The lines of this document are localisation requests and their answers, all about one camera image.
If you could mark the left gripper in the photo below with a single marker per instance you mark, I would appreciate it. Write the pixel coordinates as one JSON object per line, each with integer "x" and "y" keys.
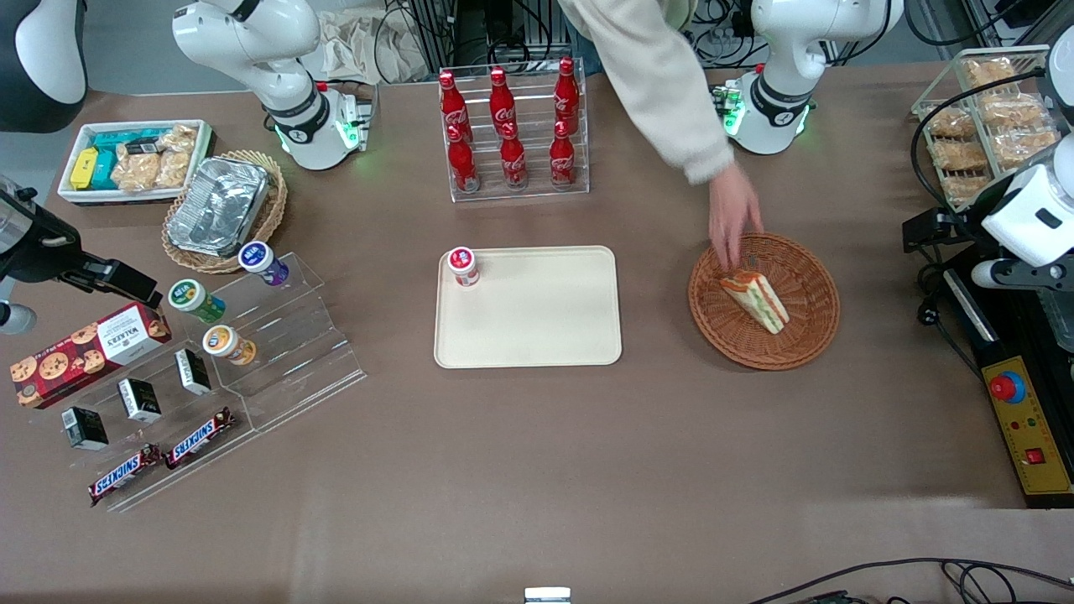
{"x": 962, "y": 221}

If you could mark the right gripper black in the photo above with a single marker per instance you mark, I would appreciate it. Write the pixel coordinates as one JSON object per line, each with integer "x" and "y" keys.
{"x": 42, "y": 252}

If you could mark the triangular sandwich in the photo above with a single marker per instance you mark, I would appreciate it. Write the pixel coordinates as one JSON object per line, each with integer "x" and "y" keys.
{"x": 759, "y": 304}

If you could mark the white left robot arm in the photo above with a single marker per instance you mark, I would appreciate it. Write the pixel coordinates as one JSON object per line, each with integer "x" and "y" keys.
{"x": 789, "y": 50}

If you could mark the beige sleeved left forearm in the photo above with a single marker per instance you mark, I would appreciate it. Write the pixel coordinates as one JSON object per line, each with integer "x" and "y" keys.
{"x": 646, "y": 84}

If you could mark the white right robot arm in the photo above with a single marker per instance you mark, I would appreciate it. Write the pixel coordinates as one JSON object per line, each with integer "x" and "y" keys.
{"x": 252, "y": 50}

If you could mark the clear glass tray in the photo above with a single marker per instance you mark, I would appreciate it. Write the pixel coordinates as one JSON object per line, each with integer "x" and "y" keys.
{"x": 1061, "y": 323}

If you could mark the light woven wicker basket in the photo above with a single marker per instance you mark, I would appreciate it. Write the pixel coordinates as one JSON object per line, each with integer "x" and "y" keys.
{"x": 273, "y": 210}

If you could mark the round brown wicker basket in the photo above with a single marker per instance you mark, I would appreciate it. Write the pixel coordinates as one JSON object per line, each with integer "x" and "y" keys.
{"x": 797, "y": 335}

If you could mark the beige plastic tray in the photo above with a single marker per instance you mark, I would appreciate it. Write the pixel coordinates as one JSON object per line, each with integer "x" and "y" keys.
{"x": 537, "y": 319}

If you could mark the person's left hand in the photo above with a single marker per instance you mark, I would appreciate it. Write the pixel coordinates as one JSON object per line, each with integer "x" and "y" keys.
{"x": 734, "y": 214}

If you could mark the wrapped bread piece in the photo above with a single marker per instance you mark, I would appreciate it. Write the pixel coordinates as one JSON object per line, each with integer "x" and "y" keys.
{"x": 1014, "y": 109}
{"x": 988, "y": 72}
{"x": 1024, "y": 147}
{"x": 960, "y": 155}
{"x": 965, "y": 186}
{"x": 950, "y": 124}

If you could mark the red Walkers cookie box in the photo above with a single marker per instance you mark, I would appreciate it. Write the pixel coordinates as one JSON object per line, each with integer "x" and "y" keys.
{"x": 84, "y": 352}

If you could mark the green lid yogurt cup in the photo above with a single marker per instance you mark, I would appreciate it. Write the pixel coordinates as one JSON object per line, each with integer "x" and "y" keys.
{"x": 195, "y": 299}

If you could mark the white plastic snack bin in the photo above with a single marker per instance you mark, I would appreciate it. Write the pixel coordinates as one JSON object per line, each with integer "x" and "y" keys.
{"x": 69, "y": 195}

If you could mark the teal snack pack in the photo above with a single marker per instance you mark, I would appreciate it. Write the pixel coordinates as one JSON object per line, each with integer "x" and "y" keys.
{"x": 104, "y": 172}
{"x": 113, "y": 139}

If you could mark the clear bag of cookies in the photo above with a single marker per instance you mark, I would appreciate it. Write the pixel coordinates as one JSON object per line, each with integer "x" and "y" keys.
{"x": 136, "y": 172}
{"x": 174, "y": 168}
{"x": 179, "y": 138}

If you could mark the yellow snack pack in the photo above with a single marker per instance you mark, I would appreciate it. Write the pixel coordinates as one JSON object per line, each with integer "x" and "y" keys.
{"x": 84, "y": 168}

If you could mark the small black carton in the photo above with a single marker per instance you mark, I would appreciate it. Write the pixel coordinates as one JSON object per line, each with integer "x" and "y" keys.
{"x": 139, "y": 400}
{"x": 86, "y": 429}
{"x": 193, "y": 372}

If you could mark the black appliance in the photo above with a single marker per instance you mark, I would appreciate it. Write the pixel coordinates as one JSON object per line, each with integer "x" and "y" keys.
{"x": 1019, "y": 327}

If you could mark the aluminium foil container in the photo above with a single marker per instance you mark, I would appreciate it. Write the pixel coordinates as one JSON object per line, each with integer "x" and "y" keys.
{"x": 220, "y": 205}

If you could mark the orange lid yogurt cup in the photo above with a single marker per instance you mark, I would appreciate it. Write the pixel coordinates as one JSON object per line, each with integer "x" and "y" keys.
{"x": 226, "y": 344}

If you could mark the purple lid yogurt cup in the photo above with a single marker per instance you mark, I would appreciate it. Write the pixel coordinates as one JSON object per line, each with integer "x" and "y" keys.
{"x": 262, "y": 260}

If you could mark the red emergency stop button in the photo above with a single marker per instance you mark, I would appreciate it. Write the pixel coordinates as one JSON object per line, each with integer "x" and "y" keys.
{"x": 1007, "y": 387}

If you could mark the Snickers chocolate bar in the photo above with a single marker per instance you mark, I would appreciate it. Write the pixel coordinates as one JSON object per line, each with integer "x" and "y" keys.
{"x": 124, "y": 475}
{"x": 200, "y": 438}

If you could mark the clear acrylic stepped shelf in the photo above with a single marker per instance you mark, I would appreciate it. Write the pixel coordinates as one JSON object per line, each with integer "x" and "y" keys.
{"x": 294, "y": 352}

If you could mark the yellow control panel box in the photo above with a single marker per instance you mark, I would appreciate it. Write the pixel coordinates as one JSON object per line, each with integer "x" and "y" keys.
{"x": 1028, "y": 436}

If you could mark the crumpled beige bag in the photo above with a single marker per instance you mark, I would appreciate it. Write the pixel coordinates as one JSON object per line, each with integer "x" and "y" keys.
{"x": 369, "y": 46}

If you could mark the red lid yogurt cup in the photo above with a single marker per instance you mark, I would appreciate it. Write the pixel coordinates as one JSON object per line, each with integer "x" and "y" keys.
{"x": 462, "y": 267}

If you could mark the red cola bottle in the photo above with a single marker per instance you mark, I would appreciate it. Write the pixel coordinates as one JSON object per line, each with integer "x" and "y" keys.
{"x": 453, "y": 105}
{"x": 567, "y": 96}
{"x": 561, "y": 158}
{"x": 463, "y": 164}
{"x": 503, "y": 101}
{"x": 513, "y": 159}

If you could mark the clear acrylic bottle rack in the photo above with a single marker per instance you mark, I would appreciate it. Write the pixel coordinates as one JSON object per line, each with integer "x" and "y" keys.
{"x": 537, "y": 189}

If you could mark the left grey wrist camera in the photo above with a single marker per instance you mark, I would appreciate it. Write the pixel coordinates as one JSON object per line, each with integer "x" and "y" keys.
{"x": 1015, "y": 273}

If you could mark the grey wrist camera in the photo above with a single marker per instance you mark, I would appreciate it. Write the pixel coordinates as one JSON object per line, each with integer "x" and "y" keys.
{"x": 1015, "y": 273}
{"x": 15, "y": 319}

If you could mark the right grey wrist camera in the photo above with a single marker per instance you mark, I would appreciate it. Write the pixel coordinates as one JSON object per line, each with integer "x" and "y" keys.
{"x": 15, "y": 319}

